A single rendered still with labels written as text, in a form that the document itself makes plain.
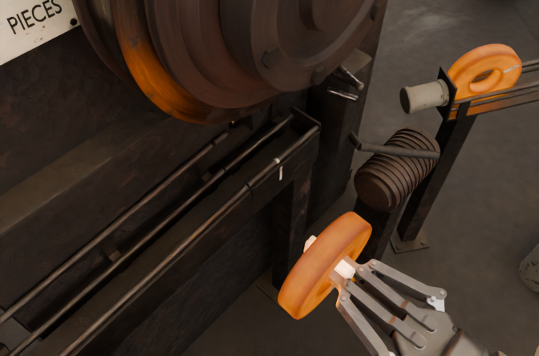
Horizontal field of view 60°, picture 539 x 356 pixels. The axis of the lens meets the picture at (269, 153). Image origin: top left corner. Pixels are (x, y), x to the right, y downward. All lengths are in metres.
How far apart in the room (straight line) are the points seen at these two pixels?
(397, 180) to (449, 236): 0.62
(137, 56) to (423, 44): 1.98
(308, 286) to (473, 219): 1.26
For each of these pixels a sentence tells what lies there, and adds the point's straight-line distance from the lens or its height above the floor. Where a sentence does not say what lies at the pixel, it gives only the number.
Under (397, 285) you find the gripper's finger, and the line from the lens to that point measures 0.62.
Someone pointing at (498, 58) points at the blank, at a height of 0.77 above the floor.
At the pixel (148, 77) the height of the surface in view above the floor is 1.06.
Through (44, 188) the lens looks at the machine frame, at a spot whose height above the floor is 0.87.
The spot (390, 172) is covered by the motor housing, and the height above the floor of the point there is 0.53.
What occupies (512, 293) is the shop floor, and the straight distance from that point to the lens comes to 1.68.
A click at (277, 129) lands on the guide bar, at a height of 0.70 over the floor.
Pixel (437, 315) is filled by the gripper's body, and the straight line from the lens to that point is 0.62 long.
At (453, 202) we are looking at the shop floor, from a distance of 1.79.
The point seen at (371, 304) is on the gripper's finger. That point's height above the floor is 0.85.
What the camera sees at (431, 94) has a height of 0.69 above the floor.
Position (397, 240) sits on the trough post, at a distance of 1.63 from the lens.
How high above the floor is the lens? 1.40
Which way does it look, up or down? 51 degrees down
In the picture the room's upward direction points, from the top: straight up
